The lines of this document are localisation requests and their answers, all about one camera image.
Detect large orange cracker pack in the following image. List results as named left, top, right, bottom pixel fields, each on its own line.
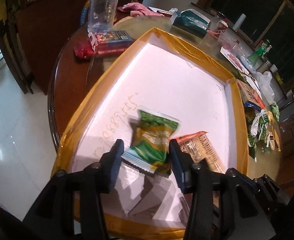
left=175, top=131, right=226, bottom=173

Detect beige blue biscuit pack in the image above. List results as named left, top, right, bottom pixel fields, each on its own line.
left=236, top=79, right=265, bottom=112

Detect green pea snack packet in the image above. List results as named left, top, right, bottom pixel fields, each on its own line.
left=122, top=109, right=180, bottom=177

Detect green crumpled cloth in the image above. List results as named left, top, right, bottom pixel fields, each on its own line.
left=270, top=102, right=280, bottom=122

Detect white plastic bag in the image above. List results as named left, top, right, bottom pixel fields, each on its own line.
left=255, top=71, right=275, bottom=105

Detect printed advertising poster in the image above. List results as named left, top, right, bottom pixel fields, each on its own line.
left=220, top=47, right=260, bottom=93

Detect yellow taped tray box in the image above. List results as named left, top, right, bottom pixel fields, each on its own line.
left=52, top=28, right=249, bottom=239

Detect clear plastic container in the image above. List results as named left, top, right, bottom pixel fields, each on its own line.
left=218, top=32, right=239, bottom=56

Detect red snack package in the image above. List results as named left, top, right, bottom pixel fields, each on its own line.
left=73, top=30, right=135, bottom=59

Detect white paper roll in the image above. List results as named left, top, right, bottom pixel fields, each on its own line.
left=232, top=14, right=246, bottom=31

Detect white red jar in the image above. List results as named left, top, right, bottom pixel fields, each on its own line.
left=214, top=20, right=229, bottom=38

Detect teal tissue box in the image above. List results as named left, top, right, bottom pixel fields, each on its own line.
left=170, top=9, right=210, bottom=38

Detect clear plastic pitcher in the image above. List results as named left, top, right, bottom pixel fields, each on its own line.
left=87, top=0, right=118, bottom=33

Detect pink cloth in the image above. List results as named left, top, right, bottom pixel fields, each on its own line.
left=117, top=2, right=163, bottom=17

